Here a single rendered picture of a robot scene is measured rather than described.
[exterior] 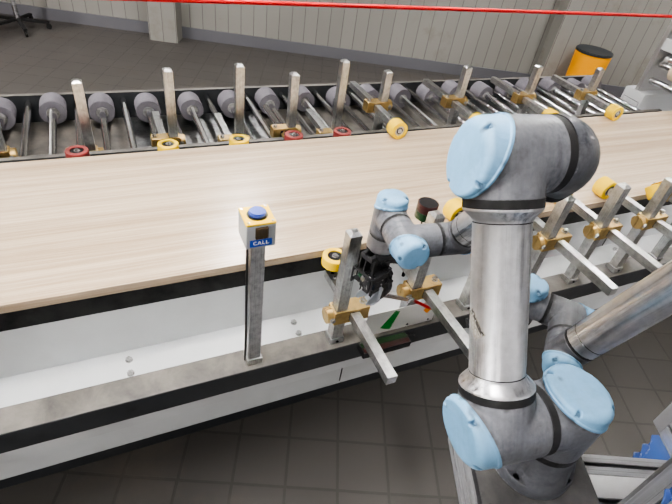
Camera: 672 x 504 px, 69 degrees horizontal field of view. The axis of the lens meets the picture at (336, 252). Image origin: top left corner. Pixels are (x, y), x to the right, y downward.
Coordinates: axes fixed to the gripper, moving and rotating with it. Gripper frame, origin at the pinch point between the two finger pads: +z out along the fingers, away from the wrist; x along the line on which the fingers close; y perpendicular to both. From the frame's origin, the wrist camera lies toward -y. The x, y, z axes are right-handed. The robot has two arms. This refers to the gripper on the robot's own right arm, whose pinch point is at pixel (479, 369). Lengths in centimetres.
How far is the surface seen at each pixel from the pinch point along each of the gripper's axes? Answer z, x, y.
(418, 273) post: -11.0, -5.3, -29.4
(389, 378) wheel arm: -0.5, -25.9, -4.9
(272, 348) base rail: 12, -48, -33
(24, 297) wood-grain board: -8, -109, -52
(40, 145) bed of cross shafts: 11, -111, -167
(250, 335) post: 0, -56, -29
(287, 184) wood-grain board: -8, -26, -89
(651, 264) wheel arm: -13, 74, -10
